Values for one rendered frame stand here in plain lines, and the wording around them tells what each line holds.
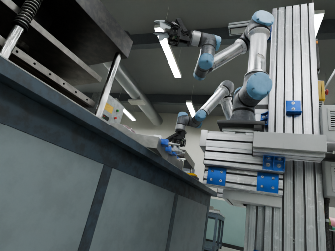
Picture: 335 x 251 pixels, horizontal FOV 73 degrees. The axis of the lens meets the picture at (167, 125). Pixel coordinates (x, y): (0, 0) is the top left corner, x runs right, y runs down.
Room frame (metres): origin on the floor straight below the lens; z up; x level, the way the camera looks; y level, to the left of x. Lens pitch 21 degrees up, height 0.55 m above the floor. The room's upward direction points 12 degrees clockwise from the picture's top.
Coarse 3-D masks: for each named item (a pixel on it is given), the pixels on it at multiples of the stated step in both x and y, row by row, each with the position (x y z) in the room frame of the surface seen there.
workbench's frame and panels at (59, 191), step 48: (0, 96) 0.51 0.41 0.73; (48, 96) 0.55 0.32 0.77; (0, 144) 0.55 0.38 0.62; (48, 144) 0.65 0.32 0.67; (96, 144) 0.80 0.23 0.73; (0, 192) 0.59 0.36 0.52; (48, 192) 0.70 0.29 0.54; (96, 192) 0.85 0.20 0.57; (144, 192) 1.12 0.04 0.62; (192, 192) 1.62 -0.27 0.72; (0, 240) 0.63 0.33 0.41; (48, 240) 0.75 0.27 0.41; (96, 240) 0.92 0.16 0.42; (144, 240) 1.19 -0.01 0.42; (192, 240) 1.74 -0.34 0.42
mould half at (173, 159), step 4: (168, 156) 1.29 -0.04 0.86; (172, 156) 1.33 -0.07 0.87; (176, 156) 1.38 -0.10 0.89; (168, 160) 1.30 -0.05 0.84; (172, 160) 1.34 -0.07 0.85; (176, 160) 1.39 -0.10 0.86; (180, 160) 1.43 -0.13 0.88; (176, 164) 1.39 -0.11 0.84; (180, 164) 1.44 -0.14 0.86; (180, 168) 1.45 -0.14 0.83
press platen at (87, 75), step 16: (0, 0) 1.04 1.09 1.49; (0, 16) 1.18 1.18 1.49; (0, 32) 1.35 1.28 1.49; (32, 32) 1.27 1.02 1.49; (48, 32) 1.30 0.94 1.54; (32, 48) 1.46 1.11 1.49; (48, 48) 1.42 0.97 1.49; (64, 48) 1.42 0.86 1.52; (48, 64) 1.64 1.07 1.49; (64, 64) 1.59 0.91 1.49; (80, 64) 1.56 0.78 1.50; (64, 80) 1.87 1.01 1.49; (80, 80) 1.80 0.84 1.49; (96, 80) 1.74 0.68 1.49
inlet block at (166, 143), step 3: (156, 135) 1.02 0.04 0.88; (159, 135) 1.02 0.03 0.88; (162, 138) 1.05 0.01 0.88; (162, 141) 1.02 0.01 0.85; (165, 141) 1.01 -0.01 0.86; (168, 141) 1.02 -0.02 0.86; (162, 144) 1.02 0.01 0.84; (165, 144) 1.01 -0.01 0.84; (168, 144) 1.03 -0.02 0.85; (171, 144) 1.02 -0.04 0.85; (174, 144) 1.02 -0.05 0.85; (177, 144) 1.01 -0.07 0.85; (168, 147) 1.05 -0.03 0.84
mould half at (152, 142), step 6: (114, 126) 1.01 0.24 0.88; (120, 126) 1.00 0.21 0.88; (126, 132) 1.00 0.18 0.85; (132, 132) 0.99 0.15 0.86; (138, 138) 0.98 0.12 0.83; (144, 138) 0.97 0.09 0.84; (150, 138) 0.97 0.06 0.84; (156, 138) 0.96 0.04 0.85; (144, 144) 0.97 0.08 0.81; (150, 144) 0.97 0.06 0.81; (156, 144) 0.96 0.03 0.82; (156, 150) 0.99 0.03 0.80; (162, 150) 1.07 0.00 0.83; (162, 156) 1.09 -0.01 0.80
